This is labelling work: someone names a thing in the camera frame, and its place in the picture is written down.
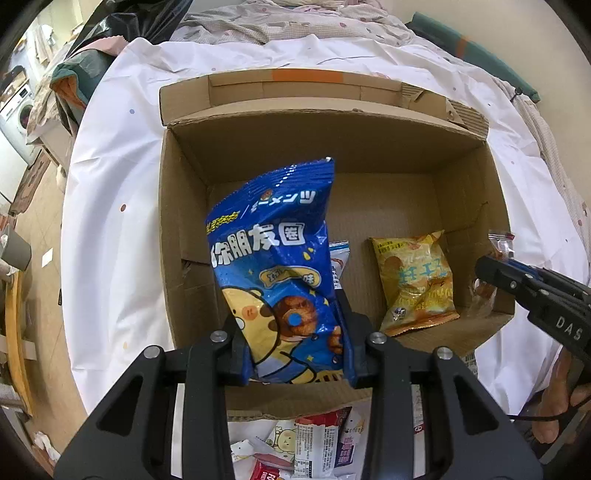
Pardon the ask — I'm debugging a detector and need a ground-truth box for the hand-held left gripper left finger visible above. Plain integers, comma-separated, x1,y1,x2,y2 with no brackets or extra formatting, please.
53,314,253,480

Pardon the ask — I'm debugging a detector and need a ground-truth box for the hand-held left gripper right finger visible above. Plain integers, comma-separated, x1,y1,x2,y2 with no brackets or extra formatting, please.
335,291,543,480

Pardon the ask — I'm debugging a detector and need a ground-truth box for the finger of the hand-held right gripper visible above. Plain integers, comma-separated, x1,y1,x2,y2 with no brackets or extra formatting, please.
475,255,539,315
510,262,591,305

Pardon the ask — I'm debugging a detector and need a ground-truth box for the clear packet with red seal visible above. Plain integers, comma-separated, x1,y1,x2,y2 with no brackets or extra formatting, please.
468,230,515,319

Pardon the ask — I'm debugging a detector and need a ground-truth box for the white purple snack packet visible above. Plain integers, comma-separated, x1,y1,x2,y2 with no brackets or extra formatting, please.
337,438,365,467

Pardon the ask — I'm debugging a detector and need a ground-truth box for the blue snack bag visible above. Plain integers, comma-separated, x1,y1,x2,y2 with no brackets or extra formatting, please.
204,157,357,386

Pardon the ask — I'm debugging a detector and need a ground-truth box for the cardboard box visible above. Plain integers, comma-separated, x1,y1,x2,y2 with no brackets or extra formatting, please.
158,71,517,423

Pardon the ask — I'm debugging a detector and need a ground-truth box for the person's right hand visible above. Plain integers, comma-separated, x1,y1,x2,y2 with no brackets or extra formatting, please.
531,351,591,462

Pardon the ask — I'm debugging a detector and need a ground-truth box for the yellow snack bag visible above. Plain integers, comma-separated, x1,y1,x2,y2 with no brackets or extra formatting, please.
368,230,461,337

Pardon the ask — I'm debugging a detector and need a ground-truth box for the white packet with red circle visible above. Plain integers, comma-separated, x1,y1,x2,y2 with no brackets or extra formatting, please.
412,383,431,435

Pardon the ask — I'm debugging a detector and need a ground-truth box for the white blue snack packet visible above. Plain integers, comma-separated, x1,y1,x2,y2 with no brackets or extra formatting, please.
329,240,352,291

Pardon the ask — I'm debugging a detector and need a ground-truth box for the white cartoon snack packet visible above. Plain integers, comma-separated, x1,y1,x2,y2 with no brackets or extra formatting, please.
259,422,298,462

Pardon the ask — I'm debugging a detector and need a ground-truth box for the white packet with red top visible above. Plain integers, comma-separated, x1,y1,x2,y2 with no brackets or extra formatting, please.
294,412,341,479

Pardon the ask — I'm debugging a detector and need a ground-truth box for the red snack packet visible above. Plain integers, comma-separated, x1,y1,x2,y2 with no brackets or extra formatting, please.
252,462,296,480

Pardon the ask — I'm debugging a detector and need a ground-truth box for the white printed bedsheet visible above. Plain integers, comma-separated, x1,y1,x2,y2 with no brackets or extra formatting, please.
60,37,591,416

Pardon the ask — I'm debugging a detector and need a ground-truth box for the wooden furniture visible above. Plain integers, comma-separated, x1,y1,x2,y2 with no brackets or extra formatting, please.
0,272,38,416

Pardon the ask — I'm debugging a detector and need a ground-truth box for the teal headboard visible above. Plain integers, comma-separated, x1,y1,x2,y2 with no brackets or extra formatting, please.
411,11,541,102

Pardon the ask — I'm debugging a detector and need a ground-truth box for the grey bin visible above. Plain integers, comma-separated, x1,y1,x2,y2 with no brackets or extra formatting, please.
0,228,32,271

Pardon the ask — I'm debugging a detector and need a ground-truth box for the white washing machine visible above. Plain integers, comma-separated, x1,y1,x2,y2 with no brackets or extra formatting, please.
0,65,42,167

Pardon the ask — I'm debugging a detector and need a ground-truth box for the green orange cloth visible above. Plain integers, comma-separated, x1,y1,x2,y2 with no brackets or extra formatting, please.
48,46,112,112

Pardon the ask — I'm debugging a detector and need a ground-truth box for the black plastic bag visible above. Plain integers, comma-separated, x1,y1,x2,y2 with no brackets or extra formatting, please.
69,0,195,56

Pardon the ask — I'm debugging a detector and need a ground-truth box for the black cable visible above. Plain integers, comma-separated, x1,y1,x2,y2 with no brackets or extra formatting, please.
507,413,571,423

